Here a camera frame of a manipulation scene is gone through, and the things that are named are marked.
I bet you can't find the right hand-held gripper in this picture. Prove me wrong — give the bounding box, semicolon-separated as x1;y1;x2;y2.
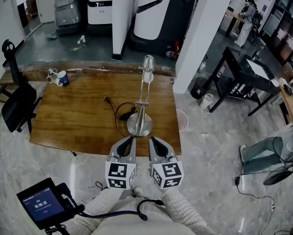
148;136;185;190

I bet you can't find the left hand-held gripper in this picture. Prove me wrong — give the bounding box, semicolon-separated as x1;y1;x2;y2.
105;136;138;190

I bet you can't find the silver desk lamp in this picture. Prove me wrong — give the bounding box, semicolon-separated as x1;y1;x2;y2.
126;54;157;138

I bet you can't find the person's right forearm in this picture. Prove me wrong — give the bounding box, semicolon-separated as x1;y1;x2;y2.
160;187;206;230

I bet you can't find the person's left forearm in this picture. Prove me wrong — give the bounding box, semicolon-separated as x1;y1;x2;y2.
83;187;128;220

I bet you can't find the pink plastic basket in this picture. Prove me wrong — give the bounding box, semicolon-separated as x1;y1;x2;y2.
176;108;189;132

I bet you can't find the person's white shoe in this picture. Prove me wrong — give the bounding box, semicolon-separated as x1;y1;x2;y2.
131;186;144;198

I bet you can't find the white plastic jug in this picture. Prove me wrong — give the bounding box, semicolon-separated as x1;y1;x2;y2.
199;93;215;110

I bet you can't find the person's torso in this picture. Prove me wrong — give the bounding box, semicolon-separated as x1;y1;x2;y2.
69;195;211;235

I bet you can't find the black waste bin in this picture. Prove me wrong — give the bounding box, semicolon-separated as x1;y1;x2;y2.
190;76;212;100

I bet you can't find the long worn wooden bench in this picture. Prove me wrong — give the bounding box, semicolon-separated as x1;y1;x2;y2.
0;60;177;87

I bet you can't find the blue mug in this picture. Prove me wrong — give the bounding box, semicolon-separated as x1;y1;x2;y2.
55;70;70;87

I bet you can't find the black timer display screen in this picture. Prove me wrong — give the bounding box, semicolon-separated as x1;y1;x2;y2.
16;177;66;230

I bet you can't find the red fire extinguisher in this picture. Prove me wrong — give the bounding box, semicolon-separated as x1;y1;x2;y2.
173;40;180;60

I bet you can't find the clear glass cup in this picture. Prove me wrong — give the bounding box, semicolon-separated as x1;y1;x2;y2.
46;68;59;85

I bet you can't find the black office chair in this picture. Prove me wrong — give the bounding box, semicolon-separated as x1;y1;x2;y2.
0;39;44;134

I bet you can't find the black metal table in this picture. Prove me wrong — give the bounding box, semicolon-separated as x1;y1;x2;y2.
209;46;282;118

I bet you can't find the black round stand base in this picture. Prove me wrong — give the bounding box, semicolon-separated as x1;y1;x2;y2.
262;168;293;187

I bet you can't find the white flat board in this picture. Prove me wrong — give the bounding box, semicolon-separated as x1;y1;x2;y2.
245;57;276;82

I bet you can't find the white and black robot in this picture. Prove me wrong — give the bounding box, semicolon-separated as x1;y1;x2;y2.
128;0;201;56

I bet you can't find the light wooden side table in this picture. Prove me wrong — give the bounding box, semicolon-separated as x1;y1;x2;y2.
279;83;293;126

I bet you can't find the white service robot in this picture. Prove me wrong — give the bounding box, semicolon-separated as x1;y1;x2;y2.
87;0;114;34

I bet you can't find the plastic-wrapped grey robot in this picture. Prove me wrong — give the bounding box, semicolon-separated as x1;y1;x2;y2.
53;0;85;36

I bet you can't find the black power cord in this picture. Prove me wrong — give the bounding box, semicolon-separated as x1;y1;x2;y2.
103;95;138;132

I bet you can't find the thin dark strap loop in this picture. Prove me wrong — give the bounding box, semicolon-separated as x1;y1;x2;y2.
88;181;106;190

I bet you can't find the black chest cable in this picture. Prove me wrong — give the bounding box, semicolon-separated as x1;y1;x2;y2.
136;198;166;222

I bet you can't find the black mount bracket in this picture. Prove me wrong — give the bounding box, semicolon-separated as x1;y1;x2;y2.
44;182;85;235

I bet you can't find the black floor cable with adapter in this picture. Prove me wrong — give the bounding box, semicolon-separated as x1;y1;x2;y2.
235;174;276;211

